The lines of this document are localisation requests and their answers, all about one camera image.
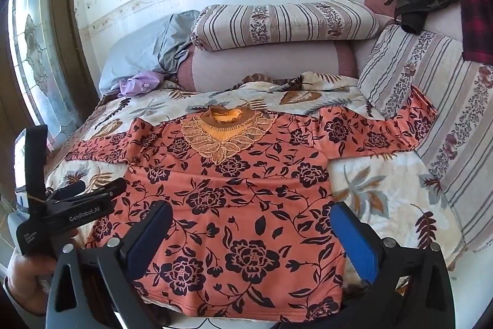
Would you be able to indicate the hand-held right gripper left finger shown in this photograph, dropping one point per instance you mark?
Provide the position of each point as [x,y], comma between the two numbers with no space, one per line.
[149,234]

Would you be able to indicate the person's left forearm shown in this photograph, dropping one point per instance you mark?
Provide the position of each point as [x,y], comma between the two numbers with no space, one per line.
[15,304]

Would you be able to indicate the leaf print blanket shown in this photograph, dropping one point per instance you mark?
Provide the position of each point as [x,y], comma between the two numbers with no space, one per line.
[385,190]

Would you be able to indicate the red plaid cloth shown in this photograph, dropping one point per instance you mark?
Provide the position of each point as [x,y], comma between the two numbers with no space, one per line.
[477,16]

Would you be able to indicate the stained glass window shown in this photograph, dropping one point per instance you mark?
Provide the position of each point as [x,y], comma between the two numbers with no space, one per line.
[38,51]

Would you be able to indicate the grey blue cloth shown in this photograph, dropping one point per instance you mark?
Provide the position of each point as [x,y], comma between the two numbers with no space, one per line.
[146,47]

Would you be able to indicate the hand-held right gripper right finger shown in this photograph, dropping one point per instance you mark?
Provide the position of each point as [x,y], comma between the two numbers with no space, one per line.
[352,236]

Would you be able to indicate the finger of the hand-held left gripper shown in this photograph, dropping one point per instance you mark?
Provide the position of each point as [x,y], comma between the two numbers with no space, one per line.
[73,188]
[104,188]

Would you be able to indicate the striped floral pillow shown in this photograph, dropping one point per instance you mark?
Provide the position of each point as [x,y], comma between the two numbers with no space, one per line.
[285,24]

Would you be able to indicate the person's left hand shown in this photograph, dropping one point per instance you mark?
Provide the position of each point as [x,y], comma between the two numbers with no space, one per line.
[27,275]

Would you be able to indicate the large striped floral cushion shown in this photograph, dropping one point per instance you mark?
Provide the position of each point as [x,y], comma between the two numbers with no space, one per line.
[435,94]

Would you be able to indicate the purple cloth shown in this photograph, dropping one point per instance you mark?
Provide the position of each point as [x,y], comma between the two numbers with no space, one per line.
[138,84]

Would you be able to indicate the orange floral shirt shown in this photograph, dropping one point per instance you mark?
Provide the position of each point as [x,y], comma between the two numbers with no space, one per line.
[246,198]

